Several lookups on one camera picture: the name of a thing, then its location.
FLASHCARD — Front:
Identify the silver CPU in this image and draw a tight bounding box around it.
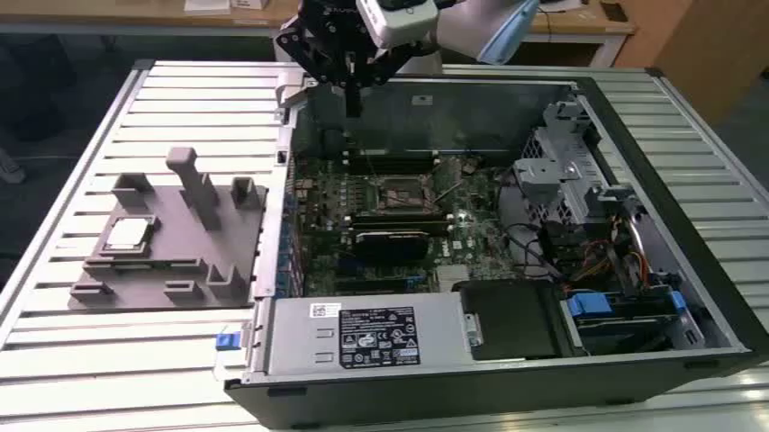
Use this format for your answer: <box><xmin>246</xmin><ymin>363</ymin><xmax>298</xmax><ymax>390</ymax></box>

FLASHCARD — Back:
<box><xmin>101</xmin><ymin>216</ymin><xmax>158</xmax><ymax>249</ymax></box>

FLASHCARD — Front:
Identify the black graphics card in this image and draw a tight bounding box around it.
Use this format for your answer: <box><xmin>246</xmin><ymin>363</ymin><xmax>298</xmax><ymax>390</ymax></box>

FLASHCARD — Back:
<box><xmin>353</xmin><ymin>229</ymin><xmax>431</xmax><ymax>263</ymax></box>

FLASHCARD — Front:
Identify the grey parts rack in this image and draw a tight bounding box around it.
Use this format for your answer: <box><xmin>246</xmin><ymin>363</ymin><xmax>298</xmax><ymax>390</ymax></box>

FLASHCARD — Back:
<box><xmin>67</xmin><ymin>146</ymin><xmax>269</xmax><ymax>311</ymax></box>

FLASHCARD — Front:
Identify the white furniture leg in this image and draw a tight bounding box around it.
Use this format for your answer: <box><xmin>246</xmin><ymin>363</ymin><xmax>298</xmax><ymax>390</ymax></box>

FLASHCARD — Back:
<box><xmin>0</xmin><ymin>148</ymin><xmax>29</xmax><ymax>184</ymax></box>

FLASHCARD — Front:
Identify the black plastic shroud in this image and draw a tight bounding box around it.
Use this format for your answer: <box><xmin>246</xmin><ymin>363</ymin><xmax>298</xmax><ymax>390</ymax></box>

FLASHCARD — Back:
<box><xmin>452</xmin><ymin>278</ymin><xmax>581</xmax><ymax>361</ymax></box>

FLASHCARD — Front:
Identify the hard disk in blue carrier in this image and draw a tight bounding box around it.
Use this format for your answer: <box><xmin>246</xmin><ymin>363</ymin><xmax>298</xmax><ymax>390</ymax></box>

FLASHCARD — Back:
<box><xmin>563</xmin><ymin>291</ymin><xmax>686</xmax><ymax>356</ymax></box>

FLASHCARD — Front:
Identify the coloured wire bundle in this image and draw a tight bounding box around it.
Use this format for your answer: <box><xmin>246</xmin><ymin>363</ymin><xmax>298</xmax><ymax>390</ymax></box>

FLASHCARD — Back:
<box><xmin>563</xmin><ymin>215</ymin><xmax>654</xmax><ymax>296</ymax></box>

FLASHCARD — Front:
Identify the silver chipset heatsink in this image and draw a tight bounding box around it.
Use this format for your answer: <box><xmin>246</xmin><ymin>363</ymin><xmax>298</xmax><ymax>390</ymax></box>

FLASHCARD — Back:
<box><xmin>436</xmin><ymin>265</ymin><xmax>473</xmax><ymax>284</ymax></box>

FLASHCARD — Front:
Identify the wire locking lever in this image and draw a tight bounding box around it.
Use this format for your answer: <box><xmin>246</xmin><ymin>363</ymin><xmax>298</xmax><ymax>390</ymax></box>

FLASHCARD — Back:
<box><xmin>436</xmin><ymin>175</ymin><xmax>464</xmax><ymax>202</ymax></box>

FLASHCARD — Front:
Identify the wooden cabinet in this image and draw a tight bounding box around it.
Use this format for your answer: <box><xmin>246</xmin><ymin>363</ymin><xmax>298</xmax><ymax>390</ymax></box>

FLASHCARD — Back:
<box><xmin>615</xmin><ymin>0</ymin><xmax>769</xmax><ymax>125</ymax></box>

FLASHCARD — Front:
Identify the silver power supply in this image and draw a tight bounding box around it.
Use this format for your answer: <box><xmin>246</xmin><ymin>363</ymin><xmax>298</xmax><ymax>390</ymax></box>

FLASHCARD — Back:
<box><xmin>262</xmin><ymin>294</ymin><xmax>473</xmax><ymax>377</ymax></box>

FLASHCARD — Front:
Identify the black power supply label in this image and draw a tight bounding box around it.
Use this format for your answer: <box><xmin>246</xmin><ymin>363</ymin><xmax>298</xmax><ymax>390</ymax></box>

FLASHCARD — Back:
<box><xmin>339</xmin><ymin>307</ymin><xmax>416</xmax><ymax>370</ymax></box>

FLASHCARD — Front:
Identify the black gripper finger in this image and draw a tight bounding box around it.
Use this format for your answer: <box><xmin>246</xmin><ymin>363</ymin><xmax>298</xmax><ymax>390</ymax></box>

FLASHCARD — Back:
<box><xmin>353</xmin><ymin>40</ymin><xmax>425</xmax><ymax>117</ymax></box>
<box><xmin>273</xmin><ymin>27</ymin><xmax>355</xmax><ymax>117</ymax></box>

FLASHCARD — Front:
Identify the black office chair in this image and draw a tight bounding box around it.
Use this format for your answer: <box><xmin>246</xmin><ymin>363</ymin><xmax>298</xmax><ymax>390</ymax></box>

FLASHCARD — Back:
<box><xmin>0</xmin><ymin>33</ymin><xmax>77</xmax><ymax>145</ymax></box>

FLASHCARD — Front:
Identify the wooden desk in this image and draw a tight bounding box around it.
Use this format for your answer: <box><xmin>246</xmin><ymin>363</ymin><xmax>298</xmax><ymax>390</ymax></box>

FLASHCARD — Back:
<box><xmin>0</xmin><ymin>0</ymin><xmax>638</xmax><ymax>68</ymax></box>

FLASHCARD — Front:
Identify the CPU socket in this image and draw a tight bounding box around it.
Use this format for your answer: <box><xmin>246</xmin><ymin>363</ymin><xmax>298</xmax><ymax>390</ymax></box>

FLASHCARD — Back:
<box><xmin>372</xmin><ymin>175</ymin><xmax>439</xmax><ymax>216</ymax></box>

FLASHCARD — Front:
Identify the silver drive cage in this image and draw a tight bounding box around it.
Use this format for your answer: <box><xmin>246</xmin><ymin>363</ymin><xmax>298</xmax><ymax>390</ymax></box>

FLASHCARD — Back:
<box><xmin>512</xmin><ymin>101</ymin><xmax>611</xmax><ymax>226</ymax></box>

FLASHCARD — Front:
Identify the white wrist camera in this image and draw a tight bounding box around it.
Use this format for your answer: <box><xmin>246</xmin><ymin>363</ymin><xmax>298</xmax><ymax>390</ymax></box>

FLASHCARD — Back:
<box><xmin>353</xmin><ymin>0</ymin><xmax>443</xmax><ymax>49</ymax></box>

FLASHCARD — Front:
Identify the black PC case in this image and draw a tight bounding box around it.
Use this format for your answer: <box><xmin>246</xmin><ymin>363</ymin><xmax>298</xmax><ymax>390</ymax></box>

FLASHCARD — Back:
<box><xmin>212</xmin><ymin>71</ymin><xmax>769</xmax><ymax>431</ymax></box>

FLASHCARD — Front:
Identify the white box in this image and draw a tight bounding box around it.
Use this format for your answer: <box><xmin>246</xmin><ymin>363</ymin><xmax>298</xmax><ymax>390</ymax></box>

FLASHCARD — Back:
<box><xmin>182</xmin><ymin>0</ymin><xmax>230</xmax><ymax>14</ymax></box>

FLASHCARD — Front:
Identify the green motherboard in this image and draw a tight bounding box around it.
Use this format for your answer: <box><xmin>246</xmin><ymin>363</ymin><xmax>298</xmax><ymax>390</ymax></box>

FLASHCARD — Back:
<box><xmin>285</xmin><ymin>150</ymin><xmax>563</xmax><ymax>299</ymax></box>

